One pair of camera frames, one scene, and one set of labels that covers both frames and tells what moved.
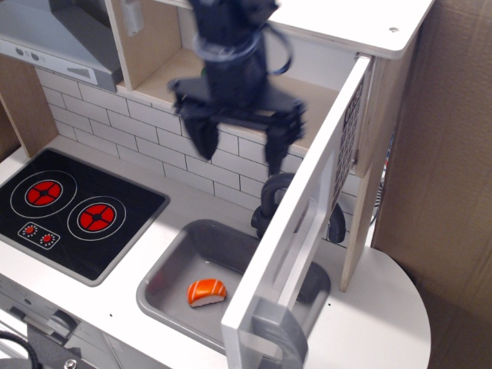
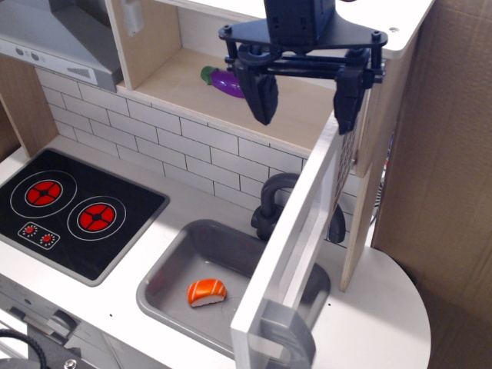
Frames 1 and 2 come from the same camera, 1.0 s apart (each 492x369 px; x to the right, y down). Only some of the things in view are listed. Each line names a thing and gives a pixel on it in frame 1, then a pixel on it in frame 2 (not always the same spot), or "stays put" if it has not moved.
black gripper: (237, 88) -> (305, 38)
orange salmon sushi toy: (205, 291) stays put
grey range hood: (75, 38) stays put
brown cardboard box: (435, 208) stays put
